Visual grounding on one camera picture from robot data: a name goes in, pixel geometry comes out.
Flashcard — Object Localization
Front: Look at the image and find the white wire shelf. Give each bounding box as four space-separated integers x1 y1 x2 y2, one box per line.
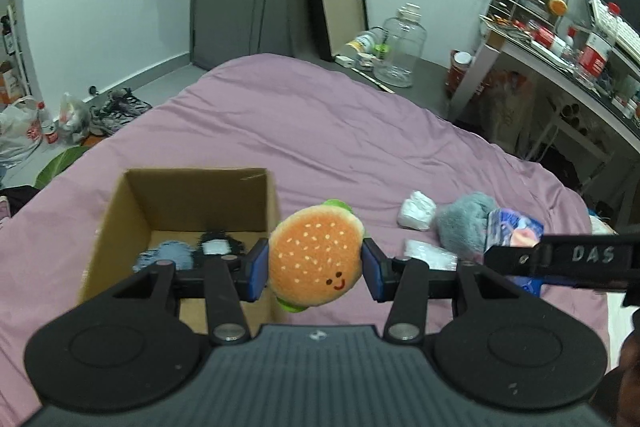
0 0 36 100

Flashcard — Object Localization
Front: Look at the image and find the white desk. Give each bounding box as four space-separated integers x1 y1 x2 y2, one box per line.
447 14 640 208

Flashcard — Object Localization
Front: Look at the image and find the pair of grey sneakers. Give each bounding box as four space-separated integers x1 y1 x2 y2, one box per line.
88 88 153 136

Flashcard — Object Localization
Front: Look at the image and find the green plant leaf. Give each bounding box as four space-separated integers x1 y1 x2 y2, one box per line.
34 146 92 188

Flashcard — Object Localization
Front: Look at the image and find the red white can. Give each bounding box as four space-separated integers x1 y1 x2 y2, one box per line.
579 32 617 84

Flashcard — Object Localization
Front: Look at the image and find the grey fluffy plush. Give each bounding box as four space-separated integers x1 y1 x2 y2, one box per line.
435 192 499 261

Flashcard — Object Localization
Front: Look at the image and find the white crumpled packet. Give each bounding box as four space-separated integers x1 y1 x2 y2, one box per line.
398 190 439 231

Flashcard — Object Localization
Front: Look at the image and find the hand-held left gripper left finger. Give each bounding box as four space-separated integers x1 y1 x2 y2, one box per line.
113 238 271 346

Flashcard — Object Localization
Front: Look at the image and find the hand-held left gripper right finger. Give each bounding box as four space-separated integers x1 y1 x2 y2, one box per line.
361 238 527 347

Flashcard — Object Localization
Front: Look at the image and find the white shopping bag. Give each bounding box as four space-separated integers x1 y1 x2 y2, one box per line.
0 96 45 170

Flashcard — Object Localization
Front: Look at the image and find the white keyboard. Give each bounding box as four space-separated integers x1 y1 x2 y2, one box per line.
589 0 640 64

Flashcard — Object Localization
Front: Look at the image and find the pink bed blanket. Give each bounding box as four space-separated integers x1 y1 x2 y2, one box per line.
0 53 612 427

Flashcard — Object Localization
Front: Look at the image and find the clear crumpled plastic bag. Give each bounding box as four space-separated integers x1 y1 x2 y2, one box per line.
57 93 92 144

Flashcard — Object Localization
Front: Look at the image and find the red label drink bottle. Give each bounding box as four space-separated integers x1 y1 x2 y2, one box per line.
38 102 60 146

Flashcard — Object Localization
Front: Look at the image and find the black fuzzy plush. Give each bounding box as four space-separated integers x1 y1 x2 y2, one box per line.
195 229 252 259

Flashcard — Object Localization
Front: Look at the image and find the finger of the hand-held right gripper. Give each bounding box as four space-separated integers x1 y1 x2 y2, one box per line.
531 270 640 308
484 232 640 279

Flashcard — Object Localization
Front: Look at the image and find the white yellow label bottle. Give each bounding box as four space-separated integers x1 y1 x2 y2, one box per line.
345 32 377 56

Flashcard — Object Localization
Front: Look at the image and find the red canister with white lid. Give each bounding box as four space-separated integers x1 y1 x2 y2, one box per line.
446 50 474 95

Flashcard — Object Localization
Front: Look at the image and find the colourful printed soft packet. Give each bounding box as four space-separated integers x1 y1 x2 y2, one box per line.
484 207 547 299

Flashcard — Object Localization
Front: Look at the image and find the burger plush toy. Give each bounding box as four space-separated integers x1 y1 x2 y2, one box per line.
267 199 367 313

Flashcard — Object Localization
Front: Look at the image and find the blue-grey fuzzy plush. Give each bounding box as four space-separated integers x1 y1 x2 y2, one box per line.
132 239 202 276

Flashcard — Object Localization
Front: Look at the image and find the large clear plastic jar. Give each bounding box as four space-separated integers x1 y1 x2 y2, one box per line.
374 3 428 88

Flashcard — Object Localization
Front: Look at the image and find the brown cardboard box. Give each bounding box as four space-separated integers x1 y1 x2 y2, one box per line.
77 167 289 338

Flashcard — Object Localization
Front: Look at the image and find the black cloth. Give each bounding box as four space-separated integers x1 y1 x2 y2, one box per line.
0 186 42 218

